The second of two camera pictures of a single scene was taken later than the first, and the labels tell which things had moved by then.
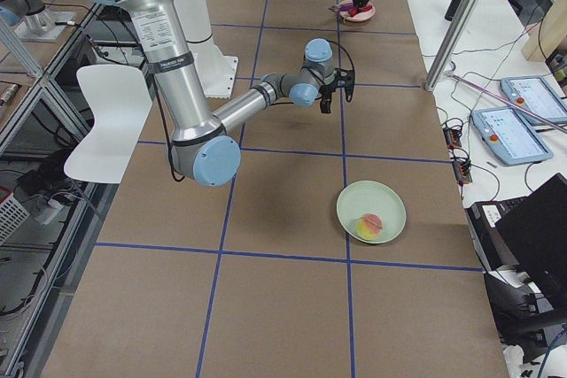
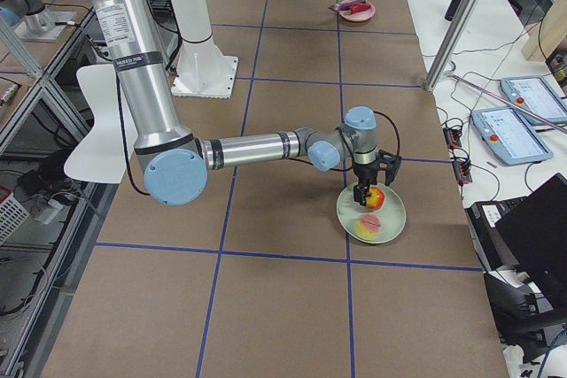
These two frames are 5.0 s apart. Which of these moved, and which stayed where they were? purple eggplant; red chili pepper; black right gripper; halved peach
Moved: black right gripper
Stayed: purple eggplant; red chili pepper; halved peach
